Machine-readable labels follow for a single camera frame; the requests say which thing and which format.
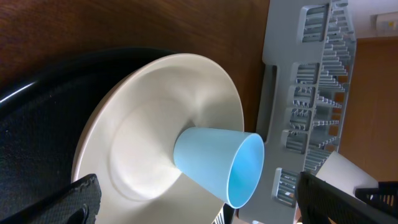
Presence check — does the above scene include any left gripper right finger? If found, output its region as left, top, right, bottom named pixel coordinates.
left=295, top=172, right=397, bottom=224

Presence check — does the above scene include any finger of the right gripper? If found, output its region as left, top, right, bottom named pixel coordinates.
left=354, top=181, right=398, bottom=218

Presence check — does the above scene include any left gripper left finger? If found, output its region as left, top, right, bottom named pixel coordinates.
left=1, top=174, right=101, bottom=224

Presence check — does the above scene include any cream cup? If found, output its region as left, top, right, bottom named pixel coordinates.
left=316, top=152, right=378, bottom=197

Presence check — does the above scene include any large beige plate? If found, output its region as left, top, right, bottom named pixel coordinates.
left=72, top=54, right=244, bottom=223

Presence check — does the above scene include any light blue cup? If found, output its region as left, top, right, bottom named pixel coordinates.
left=174, top=127, right=265, bottom=208

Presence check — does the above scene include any grey dishwasher rack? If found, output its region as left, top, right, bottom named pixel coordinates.
left=238, top=0, right=356, bottom=223

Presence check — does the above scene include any round black tray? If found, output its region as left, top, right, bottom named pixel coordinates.
left=1, top=47, right=169, bottom=218

